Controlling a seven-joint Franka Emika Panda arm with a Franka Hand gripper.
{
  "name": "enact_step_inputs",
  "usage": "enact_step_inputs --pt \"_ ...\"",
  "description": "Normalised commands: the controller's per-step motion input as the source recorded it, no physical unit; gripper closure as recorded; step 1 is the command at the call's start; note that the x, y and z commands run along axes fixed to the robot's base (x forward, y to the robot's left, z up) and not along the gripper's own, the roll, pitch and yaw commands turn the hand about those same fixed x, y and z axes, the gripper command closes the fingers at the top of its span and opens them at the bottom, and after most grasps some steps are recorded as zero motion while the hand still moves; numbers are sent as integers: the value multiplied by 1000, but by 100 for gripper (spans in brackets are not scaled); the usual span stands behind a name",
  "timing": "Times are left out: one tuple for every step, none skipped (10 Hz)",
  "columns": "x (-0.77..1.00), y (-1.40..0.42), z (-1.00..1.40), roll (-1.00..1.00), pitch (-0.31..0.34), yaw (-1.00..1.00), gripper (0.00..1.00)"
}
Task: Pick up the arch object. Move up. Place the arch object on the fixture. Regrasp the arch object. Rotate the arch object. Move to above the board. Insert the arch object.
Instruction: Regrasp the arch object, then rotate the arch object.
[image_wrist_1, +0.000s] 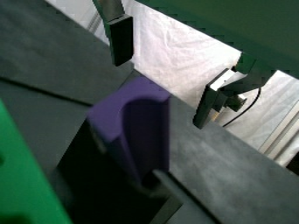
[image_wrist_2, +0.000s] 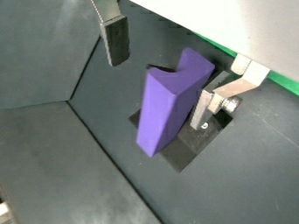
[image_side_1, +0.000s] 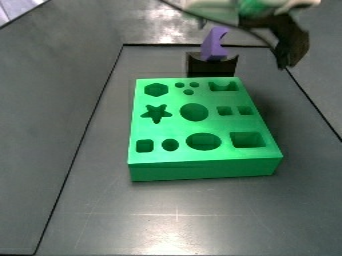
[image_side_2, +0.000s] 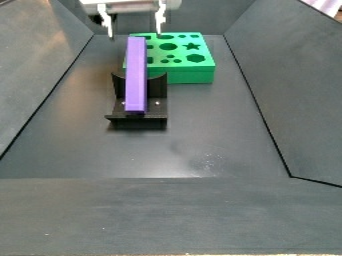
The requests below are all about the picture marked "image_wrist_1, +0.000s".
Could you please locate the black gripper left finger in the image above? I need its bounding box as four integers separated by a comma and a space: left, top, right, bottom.
92, 0, 134, 67

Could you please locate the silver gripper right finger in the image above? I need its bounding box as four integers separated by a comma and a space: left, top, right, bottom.
193, 53, 277, 129

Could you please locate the purple arch block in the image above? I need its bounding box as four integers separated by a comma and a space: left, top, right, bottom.
88, 77, 171, 182

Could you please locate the black fixture stand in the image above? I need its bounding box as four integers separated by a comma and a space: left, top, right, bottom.
58, 122, 183, 224

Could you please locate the green shape sorter board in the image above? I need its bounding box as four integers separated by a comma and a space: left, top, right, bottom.
0, 101, 72, 224

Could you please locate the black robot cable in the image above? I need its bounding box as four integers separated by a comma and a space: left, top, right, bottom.
222, 87, 263, 128

